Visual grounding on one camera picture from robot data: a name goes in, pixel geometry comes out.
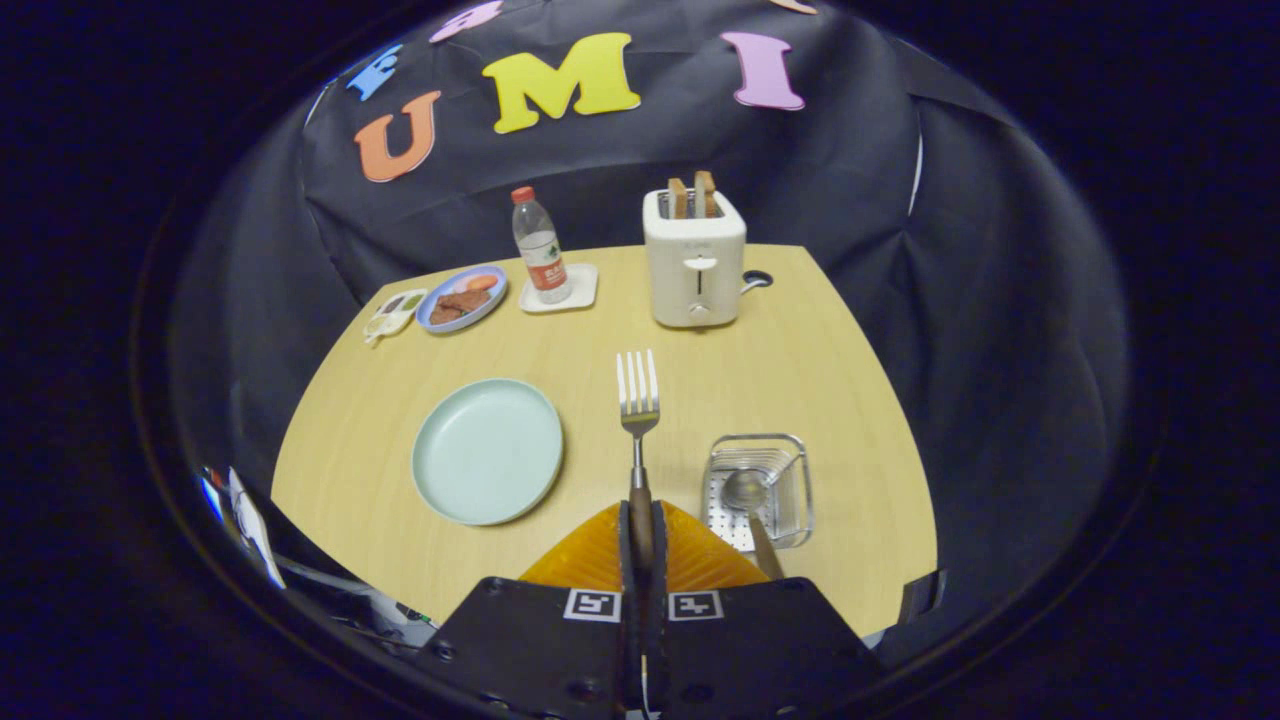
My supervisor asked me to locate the white toaster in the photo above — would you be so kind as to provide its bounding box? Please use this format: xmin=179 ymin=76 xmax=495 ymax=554
xmin=642 ymin=187 xmax=748 ymax=329

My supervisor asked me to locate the clear plastic water bottle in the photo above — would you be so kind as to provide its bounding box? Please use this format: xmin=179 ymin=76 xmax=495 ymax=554
xmin=511 ymin=186 xmax=573 ymax=305

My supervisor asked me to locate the metal spoon with wooden handle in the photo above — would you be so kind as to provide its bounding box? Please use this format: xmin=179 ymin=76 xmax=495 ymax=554
xmin=721 ymin=468 xmax=788 ymax=582

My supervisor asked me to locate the white divided sauce dish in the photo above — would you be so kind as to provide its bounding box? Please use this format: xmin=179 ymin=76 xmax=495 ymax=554
xmin=363 ymin=288 xmax=429 ymax=347

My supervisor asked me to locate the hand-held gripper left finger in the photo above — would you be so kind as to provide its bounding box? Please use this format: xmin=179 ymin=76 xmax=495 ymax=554
xmin=412 ymin=500 xmax=641 ymax=719

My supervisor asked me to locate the light green plate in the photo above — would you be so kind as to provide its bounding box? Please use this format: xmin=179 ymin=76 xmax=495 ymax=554
xmin=411 ymin=377 xmax=565 ymax=527

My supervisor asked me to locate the metal fork with wooden handle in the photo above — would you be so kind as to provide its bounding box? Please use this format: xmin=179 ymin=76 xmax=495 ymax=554
xmin=615 ymin=348 xmax=662 ymax=576

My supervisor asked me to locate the small black block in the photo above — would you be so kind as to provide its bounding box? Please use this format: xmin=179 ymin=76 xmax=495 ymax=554
xmin=897 ymin=568 xmax=947 ymax=625

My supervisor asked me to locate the black backdrop cloth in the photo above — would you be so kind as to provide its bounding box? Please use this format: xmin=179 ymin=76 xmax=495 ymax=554
xmin=170 ymin=0 xmax=1131 ymax=671

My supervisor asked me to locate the metal wire cutlery basket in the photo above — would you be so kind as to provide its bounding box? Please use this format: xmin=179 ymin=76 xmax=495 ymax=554
xmin=700 ymin=433 xmax=815 ymax=553

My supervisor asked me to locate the blue food plate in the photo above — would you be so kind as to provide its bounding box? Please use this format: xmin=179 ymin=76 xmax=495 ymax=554
xmin=415 ymin=264 xmax=509 ymax=334

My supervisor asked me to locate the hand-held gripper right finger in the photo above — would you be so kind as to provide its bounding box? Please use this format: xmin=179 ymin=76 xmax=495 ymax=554
xmin=650 ymin=500 xmax=886 ymax=719

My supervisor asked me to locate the brown meat slice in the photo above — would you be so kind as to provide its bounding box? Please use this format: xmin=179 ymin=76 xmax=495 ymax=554
xmin=430 ymin=289 xmax=493 ymax=325

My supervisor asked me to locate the white slanted board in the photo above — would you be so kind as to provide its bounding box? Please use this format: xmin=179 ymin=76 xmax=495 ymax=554
xmin=228 ymin=466 xmax=288 ymax=589

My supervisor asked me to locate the white square coaster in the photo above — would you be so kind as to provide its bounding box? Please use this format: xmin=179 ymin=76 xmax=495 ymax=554
xmin=519 ymin=263 xmax=599 ymax=315

